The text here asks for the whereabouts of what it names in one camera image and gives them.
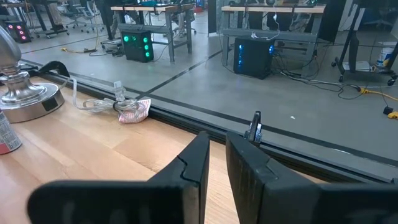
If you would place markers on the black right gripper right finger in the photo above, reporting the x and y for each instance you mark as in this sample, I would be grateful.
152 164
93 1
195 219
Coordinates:
295 202

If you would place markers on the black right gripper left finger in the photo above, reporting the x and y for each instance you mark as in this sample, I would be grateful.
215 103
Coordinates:
124 202

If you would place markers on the large red food coloring bottle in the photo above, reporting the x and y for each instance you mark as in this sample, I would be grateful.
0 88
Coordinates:
6 137

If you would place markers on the black metal clamp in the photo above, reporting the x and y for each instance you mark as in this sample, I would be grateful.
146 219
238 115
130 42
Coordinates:
254 130

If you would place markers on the silver table lamp white shade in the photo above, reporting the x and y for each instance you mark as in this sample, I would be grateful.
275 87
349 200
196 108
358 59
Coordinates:
21 93

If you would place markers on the black computer tower blue lights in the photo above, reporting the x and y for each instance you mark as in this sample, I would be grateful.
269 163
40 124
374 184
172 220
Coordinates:
253 57

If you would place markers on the black computer tower green lights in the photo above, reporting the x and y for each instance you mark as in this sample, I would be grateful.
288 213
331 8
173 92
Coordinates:
136 46

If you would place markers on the white bucket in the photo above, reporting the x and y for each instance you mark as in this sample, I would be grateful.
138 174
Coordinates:
385 57

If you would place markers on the black rolling stand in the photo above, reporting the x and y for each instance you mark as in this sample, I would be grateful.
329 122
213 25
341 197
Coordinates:
353 40

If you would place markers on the office chair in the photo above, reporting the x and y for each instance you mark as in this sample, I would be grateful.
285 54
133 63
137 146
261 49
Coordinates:
84 15

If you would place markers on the grey desk wooden top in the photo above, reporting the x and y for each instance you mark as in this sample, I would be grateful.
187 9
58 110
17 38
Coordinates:
155 8
273 9

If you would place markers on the black-legged desk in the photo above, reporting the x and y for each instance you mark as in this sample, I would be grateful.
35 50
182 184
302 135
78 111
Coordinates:
46 18

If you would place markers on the black computer tower round lights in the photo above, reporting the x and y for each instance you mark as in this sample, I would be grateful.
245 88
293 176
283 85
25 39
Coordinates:
18 31

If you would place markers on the black aluminium rig frame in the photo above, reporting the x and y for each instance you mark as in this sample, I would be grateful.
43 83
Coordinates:
174 119

